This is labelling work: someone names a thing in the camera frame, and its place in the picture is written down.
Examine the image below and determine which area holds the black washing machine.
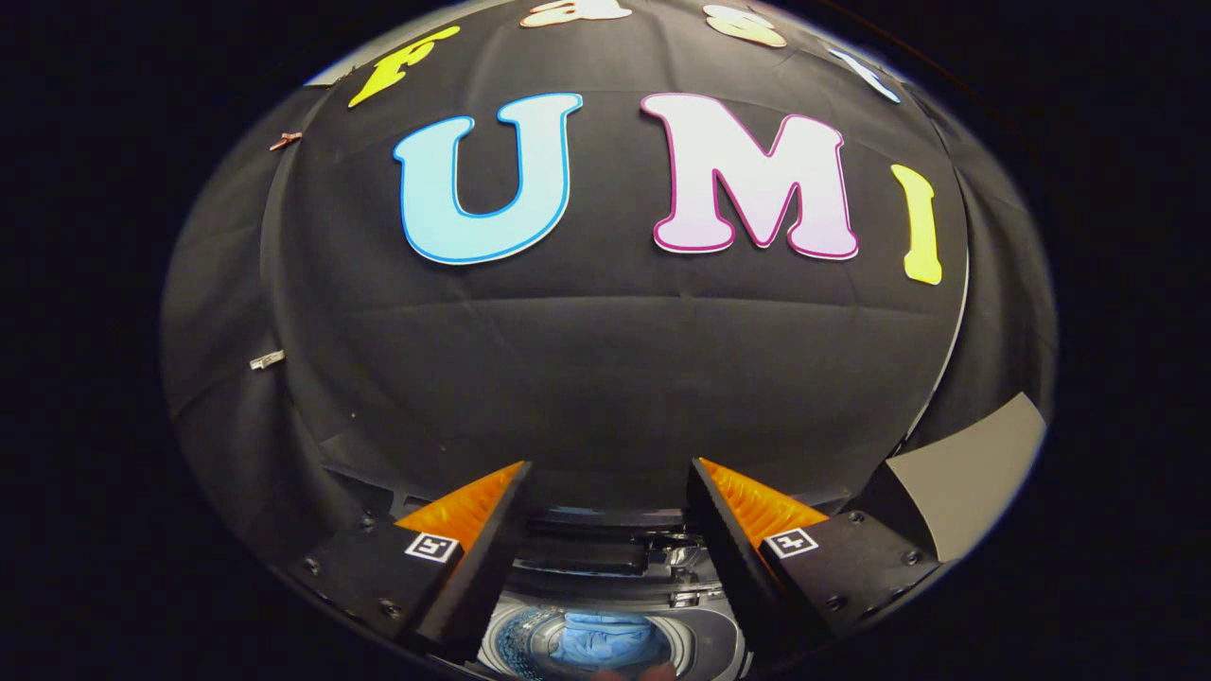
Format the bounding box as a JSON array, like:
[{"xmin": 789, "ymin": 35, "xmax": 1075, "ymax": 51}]
[{"xmin": 478, "ymin": 504, "xmax": 758, "ymax": 681}]

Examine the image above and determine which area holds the light blue shirt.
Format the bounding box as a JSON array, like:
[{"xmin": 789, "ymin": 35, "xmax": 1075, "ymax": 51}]
[{"xmin": 551, "ymin": 610, "xmax": 669, "ymax": 672}]

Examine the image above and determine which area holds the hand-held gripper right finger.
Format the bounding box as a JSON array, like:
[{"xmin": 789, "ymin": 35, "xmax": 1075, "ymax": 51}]
[{"xmin": 685, "ymin": 458, "xmax": 943, "ymax": 664}]

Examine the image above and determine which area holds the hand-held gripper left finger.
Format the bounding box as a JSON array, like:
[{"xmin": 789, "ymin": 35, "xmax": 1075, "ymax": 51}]
[{"xmin": 289, "ymin": 461, "xmax": 534, "ymax": 662}]

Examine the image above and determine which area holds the black backdrop cloth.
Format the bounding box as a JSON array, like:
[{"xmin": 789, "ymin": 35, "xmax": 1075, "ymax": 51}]
[{"xmin": 159, "ymin": 0, "xmax": 1059, "ymax": 606}]

